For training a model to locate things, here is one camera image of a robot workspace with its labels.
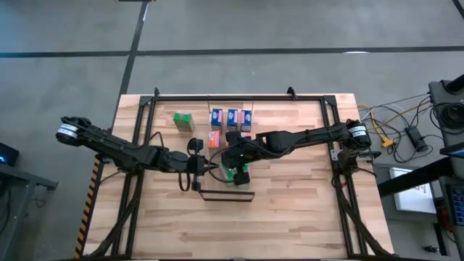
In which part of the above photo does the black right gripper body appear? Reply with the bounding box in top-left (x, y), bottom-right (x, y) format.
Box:
top-left (220, 130), bottom-right (282, 186)

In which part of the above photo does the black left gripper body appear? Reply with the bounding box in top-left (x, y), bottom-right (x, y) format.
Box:
top-left (159, 137), bottom-right (211, 192)

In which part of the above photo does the blue Frosted Flakes cereal box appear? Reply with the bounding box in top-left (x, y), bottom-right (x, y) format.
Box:
top-left (210, 107), bottom-right (224, 132)
top-left (226, 107), bottom-right (239, 131)
top-left (240, 109), bottom-right (253, 133)

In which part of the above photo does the yellow black hazard tape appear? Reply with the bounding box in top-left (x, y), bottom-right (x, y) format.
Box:
top-left (74, 155), bottom-right (102, 259)

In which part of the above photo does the grey metal side table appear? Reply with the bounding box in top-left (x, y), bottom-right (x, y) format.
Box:
top-left (0, 162), bottom-right (59, 261)

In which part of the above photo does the black power adapter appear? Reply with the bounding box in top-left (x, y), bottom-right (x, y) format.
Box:
top-left (405, 125), bottom-right (429, 153)

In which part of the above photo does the black diagonal bar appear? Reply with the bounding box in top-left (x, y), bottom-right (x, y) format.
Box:
top-left (376, 156), bottom-right (464, 199)

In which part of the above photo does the white screen panel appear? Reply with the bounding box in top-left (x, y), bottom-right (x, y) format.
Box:
top-left (389, 167), bottom-right (438, 215)

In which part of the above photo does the black device with blue light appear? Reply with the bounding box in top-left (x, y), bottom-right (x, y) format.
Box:
top-left (0, 142), bottom-right (20, 167)

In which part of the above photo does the black equipment stand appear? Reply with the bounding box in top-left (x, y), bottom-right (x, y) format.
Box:
top-left (428, 74), bottom-right (464, 141)

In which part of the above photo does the black control panel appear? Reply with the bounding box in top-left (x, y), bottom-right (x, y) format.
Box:
top-left (436, 177), bottom-right (464, 233)

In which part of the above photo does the black metal table frame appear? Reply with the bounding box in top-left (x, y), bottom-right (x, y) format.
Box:
top-left (78, 86), bottom-right (396, 260)

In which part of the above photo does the yellow cable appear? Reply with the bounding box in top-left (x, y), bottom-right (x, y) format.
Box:
top-left (358, 99), bottom-right (432, 149)

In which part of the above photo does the black coiled cable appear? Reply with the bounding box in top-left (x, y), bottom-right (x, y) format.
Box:
top-left (431, 103), bottom-right (464, 131)

